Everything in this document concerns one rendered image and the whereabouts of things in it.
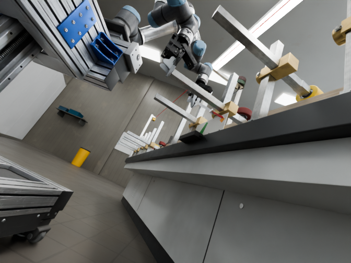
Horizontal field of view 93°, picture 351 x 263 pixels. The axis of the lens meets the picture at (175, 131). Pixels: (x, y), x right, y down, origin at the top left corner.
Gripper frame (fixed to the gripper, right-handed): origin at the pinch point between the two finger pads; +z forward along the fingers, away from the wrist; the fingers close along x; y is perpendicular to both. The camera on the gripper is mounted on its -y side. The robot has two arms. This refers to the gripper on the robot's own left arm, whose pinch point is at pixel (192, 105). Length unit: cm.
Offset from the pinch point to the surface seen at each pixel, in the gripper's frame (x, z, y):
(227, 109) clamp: 4.9, 10.3, -29.7
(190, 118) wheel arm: -1.1, 9.1, -1.7
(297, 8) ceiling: -223, -494, 40
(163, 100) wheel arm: 16.9, 8.8, 4.9
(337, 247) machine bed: -6, 49, -65
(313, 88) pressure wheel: -4, -3, -57
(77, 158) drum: -130, 64, 715
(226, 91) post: 1.7, -4.5, -23.0
